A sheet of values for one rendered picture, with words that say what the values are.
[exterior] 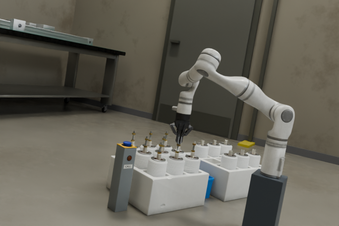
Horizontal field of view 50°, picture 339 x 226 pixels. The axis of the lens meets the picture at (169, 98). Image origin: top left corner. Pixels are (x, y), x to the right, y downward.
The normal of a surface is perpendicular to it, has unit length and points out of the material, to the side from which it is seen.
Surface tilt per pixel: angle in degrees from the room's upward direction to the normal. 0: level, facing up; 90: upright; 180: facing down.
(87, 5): 90
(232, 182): 90
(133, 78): 90
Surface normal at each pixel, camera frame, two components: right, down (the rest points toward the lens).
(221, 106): -0.44, 0.00
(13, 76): 0.88, 0.18
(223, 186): -0.75, -0.07
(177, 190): 0.64, 0.17
